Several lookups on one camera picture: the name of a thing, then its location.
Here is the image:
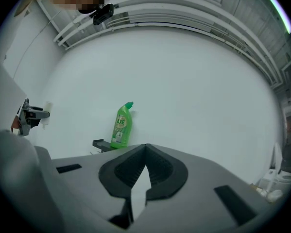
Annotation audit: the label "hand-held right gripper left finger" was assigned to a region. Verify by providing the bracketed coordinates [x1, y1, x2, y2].
[98, 144, 146, 229]

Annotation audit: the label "black head-mounted camera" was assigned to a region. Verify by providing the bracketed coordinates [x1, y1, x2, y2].
[89, 3, 115, 26]

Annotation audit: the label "black plastic shelf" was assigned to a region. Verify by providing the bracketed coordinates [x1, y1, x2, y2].
[92, 139, 117, 153]

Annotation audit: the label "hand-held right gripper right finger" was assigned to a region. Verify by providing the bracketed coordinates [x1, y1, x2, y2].
[145, 144, 188, 205]

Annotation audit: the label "white toilet paper roll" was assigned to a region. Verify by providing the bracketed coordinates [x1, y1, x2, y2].
[41, 100, 54, 131]

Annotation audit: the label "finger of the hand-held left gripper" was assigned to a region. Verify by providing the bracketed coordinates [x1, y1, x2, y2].
[29, 118, 42, 129]
[30, 110, 51, 119]

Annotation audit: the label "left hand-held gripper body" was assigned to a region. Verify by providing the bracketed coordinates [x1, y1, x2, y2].
[0, 49, 43, 137]

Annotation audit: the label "green cleaner bottle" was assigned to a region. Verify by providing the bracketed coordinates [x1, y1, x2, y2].
[110, 101, 135, 150]

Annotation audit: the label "white ceiling rails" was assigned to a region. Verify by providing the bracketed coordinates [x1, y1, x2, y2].
[53, 0, 286, 89]

